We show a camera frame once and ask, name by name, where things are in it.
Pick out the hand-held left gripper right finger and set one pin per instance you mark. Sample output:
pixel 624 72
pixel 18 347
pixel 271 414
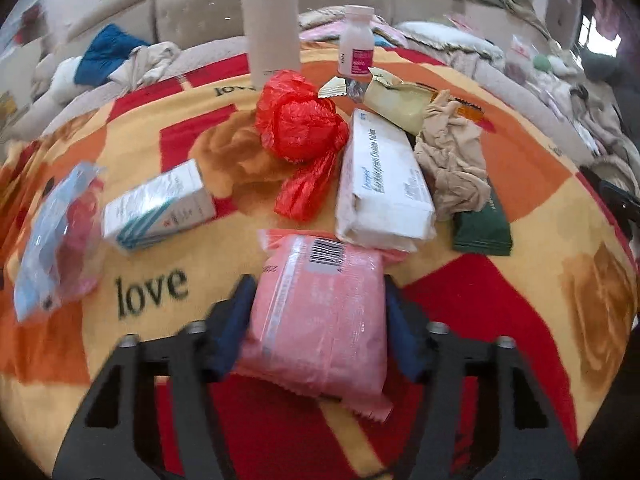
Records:
pixel 405 340

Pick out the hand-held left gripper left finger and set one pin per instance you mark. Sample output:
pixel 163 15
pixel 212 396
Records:
pixel 230 330

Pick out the pink plastic pack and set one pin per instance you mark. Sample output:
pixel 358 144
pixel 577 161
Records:
pixel 320 310

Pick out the teal white medicine box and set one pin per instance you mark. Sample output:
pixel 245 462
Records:
pixel 155 210

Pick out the clear bag with red contents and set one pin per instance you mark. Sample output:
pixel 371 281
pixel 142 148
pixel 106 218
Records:
pixel 40 260

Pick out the red plastic bag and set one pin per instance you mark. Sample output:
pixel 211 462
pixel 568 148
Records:
pixel 300 125

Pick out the red yellow printed blanket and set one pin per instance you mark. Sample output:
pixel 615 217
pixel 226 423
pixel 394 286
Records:
pixel 500 310

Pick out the dark green packet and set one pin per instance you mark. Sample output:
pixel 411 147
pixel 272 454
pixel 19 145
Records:
pixel 482 232

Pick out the long white medicine box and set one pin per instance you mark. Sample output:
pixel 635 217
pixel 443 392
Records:
pixel 385 185

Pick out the beige crumpled stocking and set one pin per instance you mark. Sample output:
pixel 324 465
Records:
pixel 452 160

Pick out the pale yellow wrapper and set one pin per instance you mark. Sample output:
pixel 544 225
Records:
pixel 395 105

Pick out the orange plastic wrapper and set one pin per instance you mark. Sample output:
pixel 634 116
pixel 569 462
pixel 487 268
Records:
pixel 470 111

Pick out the beige quilted bed cover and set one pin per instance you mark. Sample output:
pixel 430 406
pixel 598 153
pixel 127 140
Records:
pixel 525 100

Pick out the cream crumpled cloth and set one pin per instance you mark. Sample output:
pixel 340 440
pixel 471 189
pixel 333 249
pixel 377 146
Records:
pixel 150 62

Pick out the beige garment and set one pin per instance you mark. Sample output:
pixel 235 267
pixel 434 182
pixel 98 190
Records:
pixel 595 120

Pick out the white thermos bottle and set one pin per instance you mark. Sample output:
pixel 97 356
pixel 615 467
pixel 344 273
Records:
pixel 270 35

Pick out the white pink label pill bottle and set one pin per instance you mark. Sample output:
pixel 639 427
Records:
pixel 355 45

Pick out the blue cloth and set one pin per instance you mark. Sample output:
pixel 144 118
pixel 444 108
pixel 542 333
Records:
pixel 107 55

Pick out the clear plastic packet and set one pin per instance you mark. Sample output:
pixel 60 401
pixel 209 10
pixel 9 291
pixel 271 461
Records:
pixel 520 60

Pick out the white gold trim pillow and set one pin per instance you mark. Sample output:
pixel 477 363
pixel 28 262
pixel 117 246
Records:
pixel 440 32

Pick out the green soft toy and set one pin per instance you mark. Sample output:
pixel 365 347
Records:
pixel 542 62

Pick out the pink floral folded quilt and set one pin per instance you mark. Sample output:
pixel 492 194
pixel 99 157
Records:
pixel 320 22

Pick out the beige tufted headboard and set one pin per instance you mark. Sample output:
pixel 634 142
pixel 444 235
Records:
pixel 200 10

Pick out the white nightstand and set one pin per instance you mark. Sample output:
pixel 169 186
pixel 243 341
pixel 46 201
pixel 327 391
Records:
pixel 565 15

